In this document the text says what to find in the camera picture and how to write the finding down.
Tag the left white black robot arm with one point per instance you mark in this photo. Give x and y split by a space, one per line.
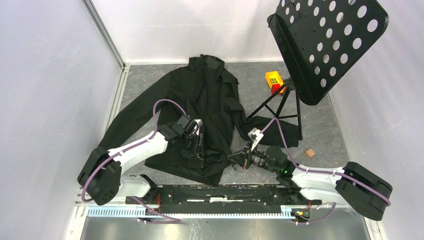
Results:
102 176

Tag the black perforated music stand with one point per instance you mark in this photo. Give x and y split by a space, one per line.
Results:
320 40

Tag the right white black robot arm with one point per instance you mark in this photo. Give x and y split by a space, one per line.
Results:
331 182

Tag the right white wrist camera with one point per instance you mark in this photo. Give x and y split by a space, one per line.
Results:
255 136

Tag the aluminium frame rail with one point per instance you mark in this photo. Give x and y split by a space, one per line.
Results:
110 195

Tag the white slotted cable duct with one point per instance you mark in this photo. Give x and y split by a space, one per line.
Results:
142 213

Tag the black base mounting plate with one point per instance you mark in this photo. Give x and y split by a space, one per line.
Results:
224 199

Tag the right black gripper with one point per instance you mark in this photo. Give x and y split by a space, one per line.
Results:
247 153

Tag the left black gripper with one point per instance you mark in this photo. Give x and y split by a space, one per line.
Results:
196 152

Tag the yellow and red toy block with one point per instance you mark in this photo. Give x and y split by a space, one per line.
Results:
274 81

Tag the black zip jacket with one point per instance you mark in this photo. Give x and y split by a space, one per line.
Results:
205 90

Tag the small brown wooden block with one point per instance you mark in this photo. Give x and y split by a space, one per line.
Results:
310 153

